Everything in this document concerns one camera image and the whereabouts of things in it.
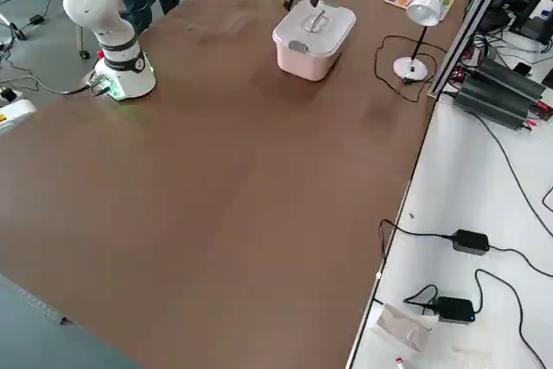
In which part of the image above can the pink plastic bin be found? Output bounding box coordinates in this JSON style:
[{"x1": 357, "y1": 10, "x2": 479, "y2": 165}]
[{"x1": 276, "y1": 38, "x2": 346, "y2": 83}]

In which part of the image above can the silver foil packet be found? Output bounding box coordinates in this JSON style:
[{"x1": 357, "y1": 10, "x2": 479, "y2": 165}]
[{"x1": 374, "y1": 302, "x2": 434, "y2": 353}]

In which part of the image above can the black power adapter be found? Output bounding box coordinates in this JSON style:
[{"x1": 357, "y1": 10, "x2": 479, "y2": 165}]
[{"x1": 452, "y1": 228, "x2": 491, "y2": 257}]

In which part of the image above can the aluminium frame post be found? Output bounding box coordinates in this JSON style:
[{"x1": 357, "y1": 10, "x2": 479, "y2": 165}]
[{"x1": 426, "y1": 0, "x2": 526, "y2": 100}]

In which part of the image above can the white bin lid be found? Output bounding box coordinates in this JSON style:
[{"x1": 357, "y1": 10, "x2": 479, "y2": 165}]
[{"x1": 271, "y1": 0, "x2": 358, "y2": 60}]

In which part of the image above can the black finned power supply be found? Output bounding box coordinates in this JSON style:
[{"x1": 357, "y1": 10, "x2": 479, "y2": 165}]
[
  {"x1": 453, "y1": 83, "x2": 537, "y2": 131},
  {"x1": 473, "y1": 56, "x2": 546, "y2": 105}
]

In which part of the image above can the black adapter with blue light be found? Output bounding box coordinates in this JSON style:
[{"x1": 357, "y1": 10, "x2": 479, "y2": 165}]
[{"x1": 433, "y1": 296, "x2": 475, "y2": 325}]

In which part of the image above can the black lamp cable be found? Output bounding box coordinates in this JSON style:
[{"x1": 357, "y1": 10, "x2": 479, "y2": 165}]
[{"x1": 373, "y1": 35, "x2": 437, "y2": 104}]

